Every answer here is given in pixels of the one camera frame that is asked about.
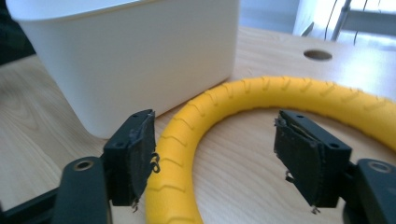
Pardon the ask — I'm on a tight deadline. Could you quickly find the white plastic bin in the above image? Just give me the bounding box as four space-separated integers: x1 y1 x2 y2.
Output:
5 0 241 140

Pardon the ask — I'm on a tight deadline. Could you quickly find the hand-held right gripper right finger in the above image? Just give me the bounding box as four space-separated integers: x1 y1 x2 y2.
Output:
274 109 353 215

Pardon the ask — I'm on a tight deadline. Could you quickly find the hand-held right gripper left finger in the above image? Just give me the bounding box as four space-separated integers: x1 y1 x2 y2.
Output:
102 108 162 214

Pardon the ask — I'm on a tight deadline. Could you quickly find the black cable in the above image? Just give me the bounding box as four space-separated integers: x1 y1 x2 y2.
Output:
323 0 339 41

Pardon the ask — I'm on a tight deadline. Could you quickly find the yellow rubber ring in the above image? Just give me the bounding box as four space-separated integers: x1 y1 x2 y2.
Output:
145 76 396 224

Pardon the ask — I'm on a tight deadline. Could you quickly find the metal stand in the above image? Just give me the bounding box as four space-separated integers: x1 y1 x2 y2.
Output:
300 0 396 42

